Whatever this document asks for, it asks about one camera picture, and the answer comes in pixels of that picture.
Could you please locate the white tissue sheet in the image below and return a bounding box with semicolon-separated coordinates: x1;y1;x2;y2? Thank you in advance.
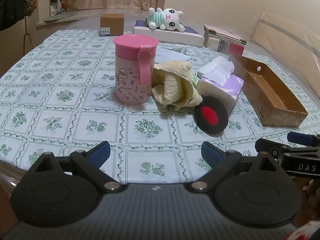
197;56;234;86

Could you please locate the stack of books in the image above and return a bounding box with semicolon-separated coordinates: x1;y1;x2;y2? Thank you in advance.
203;24;247;55

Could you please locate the large plastic wrapped cardboard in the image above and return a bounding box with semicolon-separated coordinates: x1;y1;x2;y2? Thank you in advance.
252;12;319;94

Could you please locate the black red round pad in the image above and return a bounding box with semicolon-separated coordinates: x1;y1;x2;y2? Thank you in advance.
194;96;228;135

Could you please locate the brown cardboard tray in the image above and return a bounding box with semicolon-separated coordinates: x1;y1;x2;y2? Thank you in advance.
229;54;308;127

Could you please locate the purple tissue pack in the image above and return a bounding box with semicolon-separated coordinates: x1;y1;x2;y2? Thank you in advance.
196;74;244;115

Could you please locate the white bunny plush toy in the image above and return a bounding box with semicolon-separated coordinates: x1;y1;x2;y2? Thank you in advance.
145;8;185;32

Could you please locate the white blue flat box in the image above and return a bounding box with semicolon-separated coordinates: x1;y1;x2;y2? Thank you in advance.
133;20;204;47

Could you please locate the floral tablecloth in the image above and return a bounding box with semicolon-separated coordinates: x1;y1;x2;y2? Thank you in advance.
1;30;289;184

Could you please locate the cream yellow towel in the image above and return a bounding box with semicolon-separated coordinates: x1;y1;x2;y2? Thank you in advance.
152;60;203;110

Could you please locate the green cleaning cloth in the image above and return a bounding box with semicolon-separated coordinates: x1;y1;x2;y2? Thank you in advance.
190;72;200;88

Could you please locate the pink lidded cup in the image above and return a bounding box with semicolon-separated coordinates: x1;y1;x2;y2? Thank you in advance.
113;34;159;105

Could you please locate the small brown cardboard box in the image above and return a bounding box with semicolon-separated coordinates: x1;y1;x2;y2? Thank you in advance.
100;14;124;37

